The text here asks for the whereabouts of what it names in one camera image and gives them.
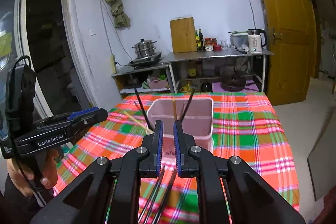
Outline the plaid colourful tablecloth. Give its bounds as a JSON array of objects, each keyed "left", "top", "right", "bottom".
[{"left": 54, "top": 93, "right": 299, "bottom": 209}]

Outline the stainless steel steamer pot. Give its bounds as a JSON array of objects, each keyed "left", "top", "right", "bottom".
[{"left": 132, "top": 39, "right": 156, "bottom": 59}]

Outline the red lidded jar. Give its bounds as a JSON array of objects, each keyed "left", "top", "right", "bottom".
[{"left": 204, "top": 38, "right": 214, "bottom": 52}]

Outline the wooden chopstick leaning left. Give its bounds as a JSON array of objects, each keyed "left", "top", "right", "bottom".
[{"left": 123, "top": 111, "right": 153, "bottom": 135}]

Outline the yellow wooden door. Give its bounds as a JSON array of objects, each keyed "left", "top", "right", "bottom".
[{"left": 263, "top": 0, "right": 316, "bottom": 106}]

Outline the dark sauce bottle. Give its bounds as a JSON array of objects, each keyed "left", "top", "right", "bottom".
[{"left": 198, "top": 29, "right": 205, "bottom": 51}]

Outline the black wok on shelf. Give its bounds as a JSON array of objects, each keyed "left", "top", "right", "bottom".
[{"left": 220, "top": 77, "right": 259, "bottom": 92}]

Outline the metal kitchen shelf table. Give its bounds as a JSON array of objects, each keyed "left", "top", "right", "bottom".
[{"left": 161, "top": 48, "right": 273, "bottom": 92}]

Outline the white door frame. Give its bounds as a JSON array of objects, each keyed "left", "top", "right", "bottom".
[{"left": 12, "top": 0, "right": 116, "bottom": 119}]

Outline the clear storage container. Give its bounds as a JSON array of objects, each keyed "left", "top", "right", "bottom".
[{"left": 229, "top": 31, "right": 248, "bottom": 50}]

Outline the wooden cutting board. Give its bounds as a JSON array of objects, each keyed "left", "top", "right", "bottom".
[{"left": 170, "top": 17, "right": 197, "bottom": 53}]

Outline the black chopstick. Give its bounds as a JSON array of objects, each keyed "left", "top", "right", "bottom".
[
  {"left": 180, "top": 89, "right": 195, "bottom": 122},
  {"left": 138, "top": 165, "right": 166, "bottom": 223},
  {"left": 152, "top": 169, "right": 178, "bottom": 224},
  {"left": 129, "top": 73, "right": 153, "bottom": 131}
]

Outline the pink plastic utensil holder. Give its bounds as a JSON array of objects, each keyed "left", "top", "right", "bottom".
[{"left": 147, "top": 97, "right": 214, "bottom": 157}]

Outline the white electric kettle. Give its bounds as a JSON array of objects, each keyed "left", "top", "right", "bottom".
[{"left": 247, "top": 29, "right": 267, "bottom": 53}]

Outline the person's left hand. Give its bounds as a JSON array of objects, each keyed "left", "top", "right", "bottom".
[{"left": 6, "top": 149, "right": 59, "bottom": 197}]

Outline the black induction cooktop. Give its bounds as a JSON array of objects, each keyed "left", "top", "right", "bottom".
[{"left": 128, "top": 52, "right": 162, "bottom": 68}]

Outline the low metal side table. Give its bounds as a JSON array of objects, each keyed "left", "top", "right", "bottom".
[{"left": 112, "top": 63, "right": 174, "bottom": 99}]

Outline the wooden chopstick in holder centre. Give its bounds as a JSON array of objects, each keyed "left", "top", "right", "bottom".
[{"left": 173, "top": 98, "right": 177, "bottom": 120}]

